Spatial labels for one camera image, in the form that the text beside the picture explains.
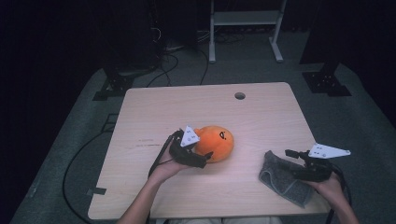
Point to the black stand base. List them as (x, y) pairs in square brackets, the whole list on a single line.
[(325, 82), (116, 85)]

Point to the grey tape strip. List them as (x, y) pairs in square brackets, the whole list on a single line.
[(97, 191)]

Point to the white metal stand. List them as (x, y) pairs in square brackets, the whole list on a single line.
[(246, 18)]

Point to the person's right hand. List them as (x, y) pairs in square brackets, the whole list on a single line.
[(331, 189)]

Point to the person's left hand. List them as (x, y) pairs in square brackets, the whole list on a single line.
[(166, 169)]

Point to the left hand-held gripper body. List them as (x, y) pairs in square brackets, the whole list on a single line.
[(186, 155)]

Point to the grey fluffy cloth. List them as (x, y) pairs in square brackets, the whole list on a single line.
[(280, 180)]

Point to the black metal frame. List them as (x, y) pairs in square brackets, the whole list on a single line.
[(109, 123)]

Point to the orange plush toy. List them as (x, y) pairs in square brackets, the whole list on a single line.
[(218, 143)]

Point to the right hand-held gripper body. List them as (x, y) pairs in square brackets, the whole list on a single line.
[(319, 171)]

